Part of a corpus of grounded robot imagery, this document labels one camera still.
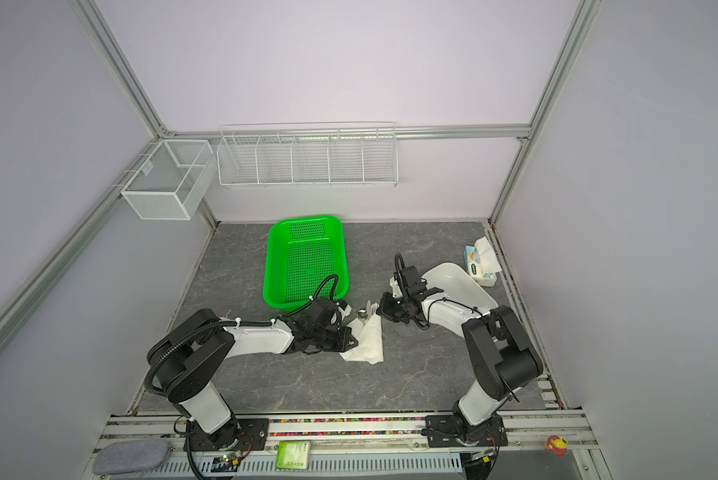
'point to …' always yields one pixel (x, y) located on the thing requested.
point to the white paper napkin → (369, 336)
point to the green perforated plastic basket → (305, 260)
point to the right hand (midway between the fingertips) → (378, 312)
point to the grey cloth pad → (130, 456)
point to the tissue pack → (481, 263)
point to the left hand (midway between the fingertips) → (357, 348)
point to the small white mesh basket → (173, 179)
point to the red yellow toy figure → (557, 445)
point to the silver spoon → (362, 312)
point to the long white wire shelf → (313, 154)
